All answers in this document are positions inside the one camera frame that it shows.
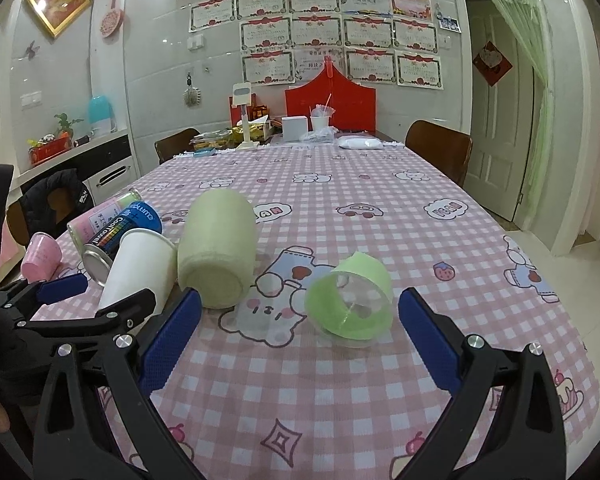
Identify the white paper cup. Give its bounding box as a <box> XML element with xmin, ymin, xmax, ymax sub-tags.
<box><xmin>98</xmin><ymin>228</ymin><xmax>176</xmax><ymax>315</ymax></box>

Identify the pink small cup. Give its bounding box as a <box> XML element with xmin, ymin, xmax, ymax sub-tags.
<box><xmin>21</xmin><ymin>232</ymin><xmax>62</xmax><ymax>283</ymax></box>

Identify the pale green cylindrical cup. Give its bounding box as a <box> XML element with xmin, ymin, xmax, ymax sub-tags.
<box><xmin>178</xmin><ymin>188</ymin><xmax>258</xmax><ymax>309</ymax></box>

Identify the green clear plastic cup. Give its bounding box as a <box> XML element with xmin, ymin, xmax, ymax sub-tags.
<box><xmin>304</xmin><ymin>252</ymin><xmax>394</xmax><ymax>348</ymax></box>

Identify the clear drink cup with straw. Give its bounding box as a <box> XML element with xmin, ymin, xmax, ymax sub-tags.
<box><xmin>311</xmin><ymin>96</ymin><xmax>335</xmax><ymax>131</ymax></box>

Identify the blue black tin can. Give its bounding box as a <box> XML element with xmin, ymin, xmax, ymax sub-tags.
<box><xmin>82</xmin><ymin>200</ymin><xmax>162</xmax><ymax>287</ymax></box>

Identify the pink green canister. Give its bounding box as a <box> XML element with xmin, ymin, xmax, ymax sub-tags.
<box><xmin>67</xmin><ymin>188</ymin><xmax>142</xmax><ymax>255</ymax></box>

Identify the black jacket on chair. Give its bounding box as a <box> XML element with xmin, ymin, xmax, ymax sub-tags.
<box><xmin>19</xmin><ymin>168</ymin><xmax>94</xmax><ymax>237</ymax></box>

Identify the red plant tray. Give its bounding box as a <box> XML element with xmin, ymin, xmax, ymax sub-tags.
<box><xmin>29</xmin><ymin>132</ymin><xmax>73</xmax><ymax>167</ymax></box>

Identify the white sideboard cabinet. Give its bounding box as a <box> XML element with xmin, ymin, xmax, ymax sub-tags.
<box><xmin>12</xmin><ymin>129</ymin><xmax>140</xmax><ymax>204</ymax></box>

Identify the teal white humidifier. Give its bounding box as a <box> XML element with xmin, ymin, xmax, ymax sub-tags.
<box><xmin>87</xmin><ymin>96</ymin><xmax>116</xmax><ymax>138</ymax></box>

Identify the brown chair left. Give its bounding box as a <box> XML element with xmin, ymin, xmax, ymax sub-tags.
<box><xmin>155</xmin><ymin>128</ymin><xmax>199</xmax><ymax>164</ymax></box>

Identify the brown chair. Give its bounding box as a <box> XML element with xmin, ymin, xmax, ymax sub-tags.
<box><xmin>405</xmin><ymin>120</ymin><xmax>472</xmax><ymax>186</ymax></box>
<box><xmin>155</xmin><ymin>128</ymin><xmax>199</xmax><ymax>164</ymax></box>

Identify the small red box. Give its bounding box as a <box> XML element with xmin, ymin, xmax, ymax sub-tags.
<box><xmin>228</xmin><ymin>93</ymin><xmax>257</xmax><ymax>127</ymax></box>

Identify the brown chair right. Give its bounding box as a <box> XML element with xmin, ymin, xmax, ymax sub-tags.
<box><xmin>405</xmin><ymin>120</ymin><xmax>472</xmax><ymax>186</ymax></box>

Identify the white desk lamp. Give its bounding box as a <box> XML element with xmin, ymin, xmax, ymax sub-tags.
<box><xmin>232</xmin><ymin>82</ymin><xmax>259</xmax><ymax>150</ymax></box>

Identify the white square box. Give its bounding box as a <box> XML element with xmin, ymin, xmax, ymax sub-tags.
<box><xmin>282</xmin><ymin>116</ymin><xmax>309</xmax><ymax>142</ymax></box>

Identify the red gift bag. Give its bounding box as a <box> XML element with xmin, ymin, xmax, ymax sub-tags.
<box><xmin>285</xmin><ymin>56</ymin><xmax>377</xmax><ymax>132</ymax></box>

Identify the white panel door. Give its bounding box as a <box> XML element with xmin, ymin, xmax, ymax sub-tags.
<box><xmin>464</xmin><ymin>0</ymin><xmax>534</xmax><ymax>221</ymax></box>

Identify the red diamond door decoration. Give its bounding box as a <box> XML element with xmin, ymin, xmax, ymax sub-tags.
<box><xmin>472</xmin><ymin>41</ymin><xmax>513</xmax><ymax>87</ymax></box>

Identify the green lace door curtain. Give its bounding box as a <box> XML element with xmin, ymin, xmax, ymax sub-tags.
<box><xmin>452</xmin><ymin>0</ymin><xmax>556</xmax><ymax>221</ymax></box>

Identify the round red wall ornament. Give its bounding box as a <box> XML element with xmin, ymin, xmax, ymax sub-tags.
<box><xmin>99</xmin><ymin>0</ymin><xmax>124</xmax><ymax>39</ymax></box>

